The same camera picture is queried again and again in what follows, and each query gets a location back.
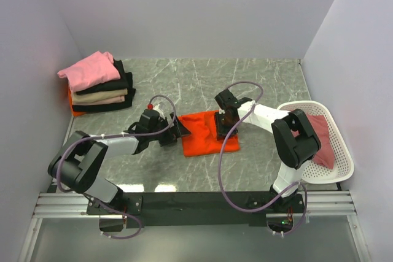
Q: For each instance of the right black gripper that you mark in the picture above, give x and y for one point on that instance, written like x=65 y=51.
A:
x=226 y=124

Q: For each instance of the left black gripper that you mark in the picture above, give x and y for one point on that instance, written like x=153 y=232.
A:
x=171 y=130

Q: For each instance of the orange t-shirt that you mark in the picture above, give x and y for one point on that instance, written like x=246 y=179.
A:
x=74 y=113
x=203 y=139

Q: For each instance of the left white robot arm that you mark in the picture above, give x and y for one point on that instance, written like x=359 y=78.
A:
x=77 y=164

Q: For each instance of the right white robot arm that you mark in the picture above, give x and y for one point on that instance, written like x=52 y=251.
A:
x=295 y=139

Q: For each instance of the folded beige t-shirt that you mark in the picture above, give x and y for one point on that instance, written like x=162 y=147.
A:
x=98 y=98

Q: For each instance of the folded pink t-shirt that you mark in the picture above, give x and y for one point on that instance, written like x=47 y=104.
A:
x=93 y=70

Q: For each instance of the dusty red t-shirt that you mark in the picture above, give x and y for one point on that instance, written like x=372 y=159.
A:
x=325 y=156

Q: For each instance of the folded orange t-shirt bottom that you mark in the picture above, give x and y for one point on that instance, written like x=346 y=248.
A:
x=74 y=113

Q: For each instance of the white perforated laundry basket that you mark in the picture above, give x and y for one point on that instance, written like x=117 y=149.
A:
x=343 y=166

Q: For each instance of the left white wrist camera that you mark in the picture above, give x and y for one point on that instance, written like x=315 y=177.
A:
x=158 y=107

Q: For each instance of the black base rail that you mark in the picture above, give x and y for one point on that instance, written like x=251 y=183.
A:
x=195 y=209

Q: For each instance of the aluminium frame rail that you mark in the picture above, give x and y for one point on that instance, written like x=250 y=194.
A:
x=55 y=204

